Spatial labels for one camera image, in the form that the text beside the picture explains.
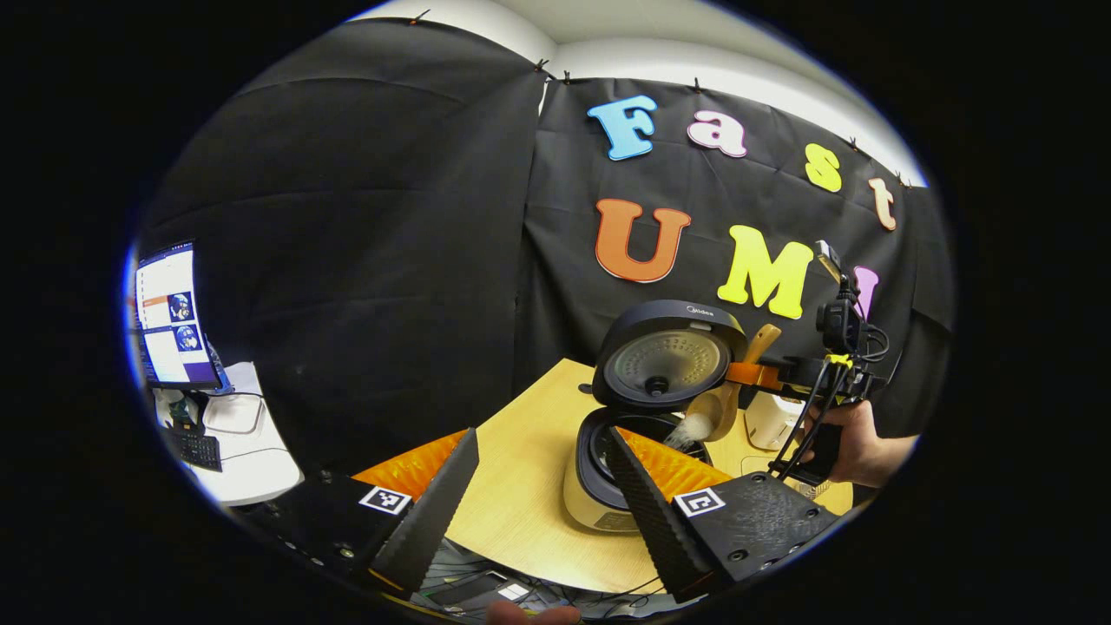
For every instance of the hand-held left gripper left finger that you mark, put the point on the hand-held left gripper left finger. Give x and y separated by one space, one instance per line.
434 512

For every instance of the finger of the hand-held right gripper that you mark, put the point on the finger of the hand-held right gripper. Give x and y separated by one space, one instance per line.
751 375

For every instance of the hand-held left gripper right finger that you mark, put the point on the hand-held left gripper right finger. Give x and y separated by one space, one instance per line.
651 512

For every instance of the wooden spoon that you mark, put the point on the wooden spoon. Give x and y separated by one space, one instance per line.
725 408

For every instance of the white rice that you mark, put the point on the white rice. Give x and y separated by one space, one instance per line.
690 431

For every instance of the grey rice cooker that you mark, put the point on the grey rice cooker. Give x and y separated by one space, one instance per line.
668 365

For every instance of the white toaster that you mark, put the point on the white toaster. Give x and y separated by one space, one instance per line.
768 425

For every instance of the white desk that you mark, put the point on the white desk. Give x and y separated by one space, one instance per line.
260 469

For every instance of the black keyboard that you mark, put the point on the black keyboard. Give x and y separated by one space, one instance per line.
198 450

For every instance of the computer monitor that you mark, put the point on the computer monitor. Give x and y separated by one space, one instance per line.
174 317

